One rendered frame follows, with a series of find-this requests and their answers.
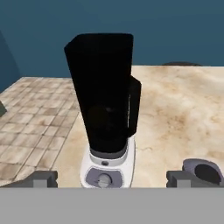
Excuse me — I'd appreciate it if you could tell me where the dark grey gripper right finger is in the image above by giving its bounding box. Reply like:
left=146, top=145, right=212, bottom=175
left=165, top=170, right=218, bottom=189

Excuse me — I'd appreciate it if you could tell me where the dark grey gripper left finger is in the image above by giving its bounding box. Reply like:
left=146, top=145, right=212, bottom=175
left=6, top=170, right=59, bottom=189

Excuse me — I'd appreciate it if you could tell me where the white blender base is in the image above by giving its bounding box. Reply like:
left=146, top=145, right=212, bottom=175
left=80, top=136, right=137, bottom=189

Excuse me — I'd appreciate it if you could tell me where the black blender jar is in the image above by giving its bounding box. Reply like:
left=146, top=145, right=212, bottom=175
left=63, top=32, right=143, bottom=155

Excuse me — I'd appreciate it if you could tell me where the dark grey cabinet corner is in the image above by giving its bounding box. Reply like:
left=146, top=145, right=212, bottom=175
left=0, top=101, right=7, bottom=117

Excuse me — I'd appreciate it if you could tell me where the dark round object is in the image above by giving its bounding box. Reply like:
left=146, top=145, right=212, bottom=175
left=162, top=61, right=203, bottom=67

